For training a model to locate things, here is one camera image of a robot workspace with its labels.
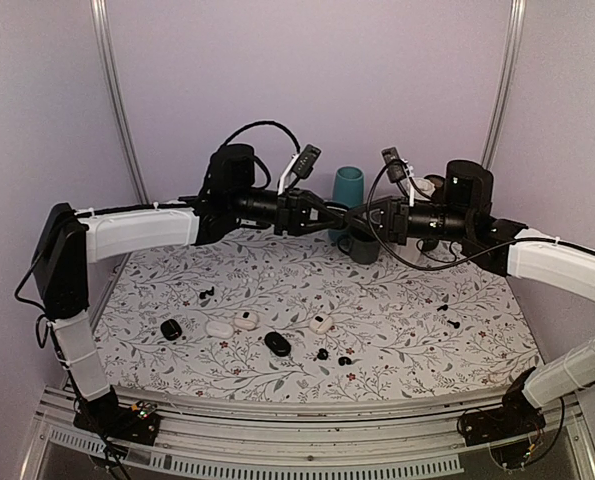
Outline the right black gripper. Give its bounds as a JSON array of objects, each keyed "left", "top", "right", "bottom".
[{"left": 345, "top": 195, "right": 473, "bottom": 246}]

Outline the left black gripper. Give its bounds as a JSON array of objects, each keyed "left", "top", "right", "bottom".
[{"left": 232, "top": 187, "right": 345, "bottom": 237}]

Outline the black earbud charging case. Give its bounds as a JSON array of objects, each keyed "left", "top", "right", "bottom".
[{"left": 160, "top": 319, "right": 182, "bottom": 341}]

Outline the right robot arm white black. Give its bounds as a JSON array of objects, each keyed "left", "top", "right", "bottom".
[{"left": 345, "top": 160, "right": 595, "bottom": 436}]

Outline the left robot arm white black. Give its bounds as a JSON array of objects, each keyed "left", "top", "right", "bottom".
[{"left": 32, "top": 144, "right": 346, "bottom": 434}]

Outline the cream open earbud case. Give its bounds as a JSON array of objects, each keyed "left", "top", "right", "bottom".
[{"left": 309, "top": 315, "right": 334, "bottom": 335}]

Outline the white open earbud case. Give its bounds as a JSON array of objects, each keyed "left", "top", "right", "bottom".
[{"left": 233, "top": 311, "right": 259, "bottom": 331}]

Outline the black oval earbud case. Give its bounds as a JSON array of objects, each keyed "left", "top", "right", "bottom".
[{"left": 264, "top": 332, "right": 292, "bottom": 357}]

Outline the white closed earbud case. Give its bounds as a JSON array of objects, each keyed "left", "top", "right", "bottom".
[{"left": 205, "top": 321, "right": 234, "bottom": 339}]

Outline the dark grey mug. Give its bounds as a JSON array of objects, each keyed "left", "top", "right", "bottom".
[{"left": 336, "top": 228, "right": 380, "bottom": 265}]

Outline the teal tall vase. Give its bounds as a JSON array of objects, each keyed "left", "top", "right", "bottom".
[{"left": 327, "top": 166, "right": 366, "bottom": 243}]

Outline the white ribbed vase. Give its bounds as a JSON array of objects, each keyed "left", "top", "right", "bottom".
[{"left": 409, "top": 178, "right": 435, "bottom": 197}]

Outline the dark brown cylinder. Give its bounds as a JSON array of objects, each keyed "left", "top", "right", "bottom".
[{"left": 424, "top": 174, "right": 446, "bottom": 191}]

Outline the floral patterned table mat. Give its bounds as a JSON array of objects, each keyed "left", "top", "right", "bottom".
[{"left": 94, "top": 230, "right": 541, "bottom": 403}]

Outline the black earbud pair left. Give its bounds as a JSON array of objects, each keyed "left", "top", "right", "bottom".
[{"left": 199, "top": 287, "right": 215, "bottom": 300}]

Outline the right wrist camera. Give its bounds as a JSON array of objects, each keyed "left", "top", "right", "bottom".
[{"left": 381, "top": 147, "right": 415, "bottom": 205}]

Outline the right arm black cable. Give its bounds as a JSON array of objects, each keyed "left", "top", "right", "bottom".
[{"left": 366, "top": 164, "right": 513, "bottom": 271}]

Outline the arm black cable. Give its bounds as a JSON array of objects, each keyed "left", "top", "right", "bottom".
[
  {"left": 224, "top": 118, "right": 301, "bottom": 156},
  {"left": 366, "top": 164, "right": 513, "bottom": 271}
]

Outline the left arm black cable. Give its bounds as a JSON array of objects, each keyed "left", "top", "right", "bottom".
[{"left": 224, "top": 118, "right": 301, "bottom": 156}]

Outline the right aluminium frame post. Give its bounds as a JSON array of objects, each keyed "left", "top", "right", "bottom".
[{"left": 481, "top": 0, "right": 527, "bottom": 170}]

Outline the aluminium frame post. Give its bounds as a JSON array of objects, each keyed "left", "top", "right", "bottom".
[
  {"left": 481, "top": 0, "right": 527, "bottom": 170},
  {"left": 90, "top": 0, "right": 150, "bottom": 204}
]

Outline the front aluminium rail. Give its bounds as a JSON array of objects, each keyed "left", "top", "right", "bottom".
[{"left": 21, "top": 388, "right": 595, "bottom": 479}]

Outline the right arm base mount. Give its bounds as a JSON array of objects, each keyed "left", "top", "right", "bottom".
[{"left": 456, "top": 396, "right": 546, "bottom": 446}]

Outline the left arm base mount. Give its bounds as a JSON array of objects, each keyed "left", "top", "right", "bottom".
[{"left": 73, "top": 399, "right": 161, "bottom": 446}]

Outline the left aluminium frame post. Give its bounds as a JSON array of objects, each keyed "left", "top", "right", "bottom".
[{"left": 90, "top": 0, "right": 150, "bottom": 204}]

